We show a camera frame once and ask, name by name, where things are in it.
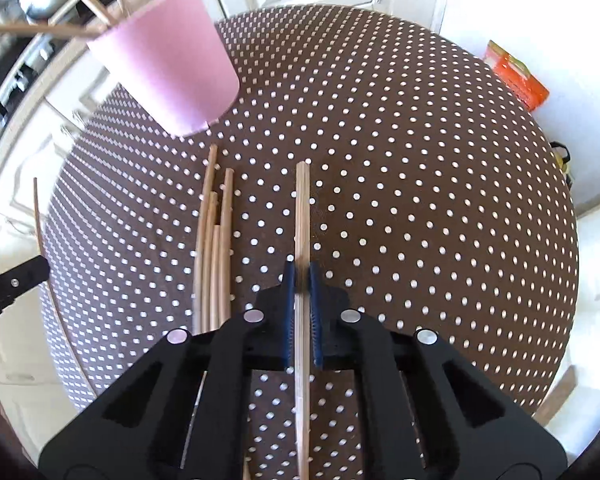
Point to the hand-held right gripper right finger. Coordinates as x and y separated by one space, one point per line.
315 310

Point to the black mesh bag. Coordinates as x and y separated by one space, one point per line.
562 160

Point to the pink cup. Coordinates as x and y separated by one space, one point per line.
180 70

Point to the brown wooden plank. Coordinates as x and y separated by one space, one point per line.
557 395

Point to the brown polka-dot tablecloth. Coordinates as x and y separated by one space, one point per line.
405 210

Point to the orange carton box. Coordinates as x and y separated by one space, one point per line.
517 77

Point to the yellow packet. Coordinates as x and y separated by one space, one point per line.
562 162

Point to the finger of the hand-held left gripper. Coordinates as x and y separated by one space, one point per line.
10 285

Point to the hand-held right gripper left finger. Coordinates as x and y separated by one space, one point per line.
289 310

